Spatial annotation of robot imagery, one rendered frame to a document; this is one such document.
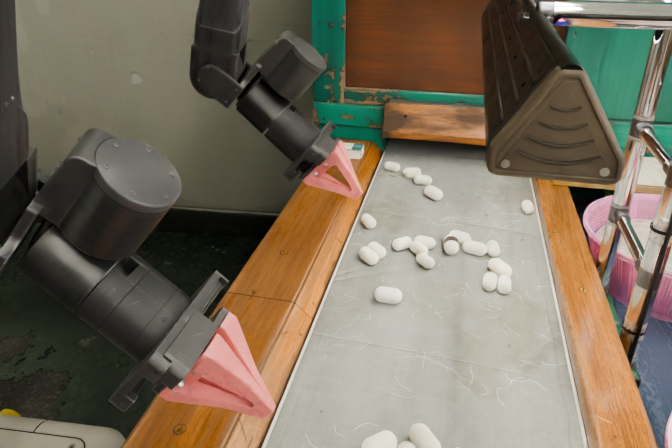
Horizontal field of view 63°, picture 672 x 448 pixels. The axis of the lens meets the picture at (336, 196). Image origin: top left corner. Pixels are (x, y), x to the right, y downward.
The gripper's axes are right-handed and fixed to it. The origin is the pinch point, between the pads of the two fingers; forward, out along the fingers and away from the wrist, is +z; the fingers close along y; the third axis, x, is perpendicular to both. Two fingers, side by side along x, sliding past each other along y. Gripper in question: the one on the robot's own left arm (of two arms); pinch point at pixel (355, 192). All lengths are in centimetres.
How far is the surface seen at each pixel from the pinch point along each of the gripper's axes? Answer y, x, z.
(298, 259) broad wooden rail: -5.5, 10.9, 0.6
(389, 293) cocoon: -9.7, 2.5, 11.0
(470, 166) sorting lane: 39.3, -3.1, 19.6
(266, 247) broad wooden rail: -3.5, 14.5, -3.4
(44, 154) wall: 114, 141, -78
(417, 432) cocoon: -30.7, -1.2, 15.0
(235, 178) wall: 120, 91, -14
